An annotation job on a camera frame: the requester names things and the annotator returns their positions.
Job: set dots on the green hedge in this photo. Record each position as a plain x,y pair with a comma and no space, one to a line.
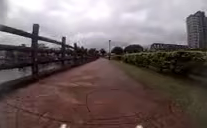
171,60

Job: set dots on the low long building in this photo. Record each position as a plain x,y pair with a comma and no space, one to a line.
168,46

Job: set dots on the robot's own part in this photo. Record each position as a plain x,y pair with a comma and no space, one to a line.
63,126
139,126

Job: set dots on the red paved path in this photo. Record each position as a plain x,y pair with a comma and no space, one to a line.
91,96

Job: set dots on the dark trees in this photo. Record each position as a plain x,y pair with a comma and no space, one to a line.
127,49

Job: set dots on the grass strip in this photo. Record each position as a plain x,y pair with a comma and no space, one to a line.
187,93

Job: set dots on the tall grey tower building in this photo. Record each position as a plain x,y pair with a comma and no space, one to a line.
200,30

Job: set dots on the dark wooden rail fence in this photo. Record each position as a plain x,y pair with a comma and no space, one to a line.
35,50

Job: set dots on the grey water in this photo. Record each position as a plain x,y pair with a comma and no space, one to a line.
4,76

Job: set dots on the pale pole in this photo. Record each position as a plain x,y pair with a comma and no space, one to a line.
109,49

